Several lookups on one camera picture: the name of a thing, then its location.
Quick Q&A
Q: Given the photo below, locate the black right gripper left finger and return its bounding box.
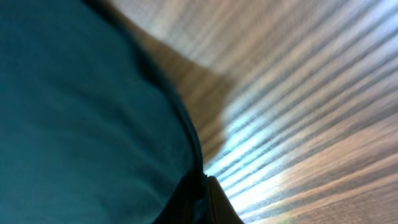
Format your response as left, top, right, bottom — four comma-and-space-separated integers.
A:
153, 172, 208, 224

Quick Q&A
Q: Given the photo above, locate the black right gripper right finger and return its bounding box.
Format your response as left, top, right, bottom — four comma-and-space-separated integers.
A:
206, 176, 244, 224

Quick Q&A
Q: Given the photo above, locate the black t-shirt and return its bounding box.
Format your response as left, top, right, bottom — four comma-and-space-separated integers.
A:
1, 0, 203, 223

